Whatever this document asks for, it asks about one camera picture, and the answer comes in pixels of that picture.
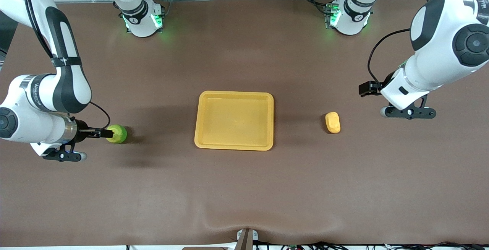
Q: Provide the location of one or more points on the metal table clamp bracket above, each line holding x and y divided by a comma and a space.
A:
246, 240

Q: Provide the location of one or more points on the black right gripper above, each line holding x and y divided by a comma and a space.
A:
81, 133

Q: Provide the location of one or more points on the yellow plastic tray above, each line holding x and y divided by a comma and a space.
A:
233, 120

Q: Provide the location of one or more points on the yellow potato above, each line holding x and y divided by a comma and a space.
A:
333, 122

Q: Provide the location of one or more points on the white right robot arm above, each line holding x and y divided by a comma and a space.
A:
143, 24

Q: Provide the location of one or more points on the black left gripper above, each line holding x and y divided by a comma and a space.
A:
369, 88

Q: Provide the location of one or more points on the metal base bracket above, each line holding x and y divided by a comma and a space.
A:
327, 17

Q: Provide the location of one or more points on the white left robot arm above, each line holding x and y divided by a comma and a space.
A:
439, 62

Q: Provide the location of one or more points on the green apple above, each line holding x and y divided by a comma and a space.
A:
119, 135

